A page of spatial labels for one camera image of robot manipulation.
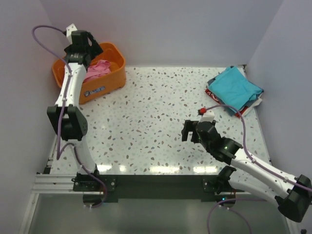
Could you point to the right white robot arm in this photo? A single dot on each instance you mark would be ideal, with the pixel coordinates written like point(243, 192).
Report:
point(292, 194)

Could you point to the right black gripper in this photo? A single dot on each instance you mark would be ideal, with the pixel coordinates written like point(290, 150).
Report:
point(188, 126)

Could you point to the orange plastic basket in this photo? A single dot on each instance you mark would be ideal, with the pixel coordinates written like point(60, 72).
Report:
point(80, 92)

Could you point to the pink t shirt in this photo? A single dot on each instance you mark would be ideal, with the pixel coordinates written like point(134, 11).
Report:
point(101, 68)

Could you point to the white folded t shirt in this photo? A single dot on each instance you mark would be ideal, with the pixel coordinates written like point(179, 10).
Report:
point(247, 108)

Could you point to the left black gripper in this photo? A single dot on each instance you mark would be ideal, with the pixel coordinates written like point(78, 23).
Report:
point(95, 48)

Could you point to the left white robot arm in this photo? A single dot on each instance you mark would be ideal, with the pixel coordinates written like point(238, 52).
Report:
point(69, 123)

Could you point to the red printed folded t shirt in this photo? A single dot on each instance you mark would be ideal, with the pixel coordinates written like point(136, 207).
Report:
point(216, 99)

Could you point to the turquoise folded t shirt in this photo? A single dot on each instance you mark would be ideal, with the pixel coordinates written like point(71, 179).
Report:
point(233, 89)

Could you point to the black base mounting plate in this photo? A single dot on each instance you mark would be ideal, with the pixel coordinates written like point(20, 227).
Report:
point(115, 187)

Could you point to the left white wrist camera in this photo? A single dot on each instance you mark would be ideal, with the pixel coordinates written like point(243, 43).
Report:
point(69, 30)

